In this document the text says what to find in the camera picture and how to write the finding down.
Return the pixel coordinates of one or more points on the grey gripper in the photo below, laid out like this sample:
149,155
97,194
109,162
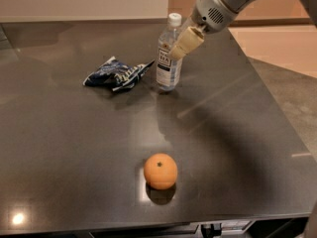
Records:
211,13

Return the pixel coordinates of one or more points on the clear blue plastic bottle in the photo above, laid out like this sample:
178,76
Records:
168,70

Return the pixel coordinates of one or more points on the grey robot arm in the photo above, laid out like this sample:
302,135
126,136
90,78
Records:
237,6

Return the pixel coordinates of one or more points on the blue chip bag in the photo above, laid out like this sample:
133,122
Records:
117,75

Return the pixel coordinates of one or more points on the orange fruit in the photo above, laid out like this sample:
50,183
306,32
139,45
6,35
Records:
160,171

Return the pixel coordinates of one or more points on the black device under table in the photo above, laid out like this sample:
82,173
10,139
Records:
225,229

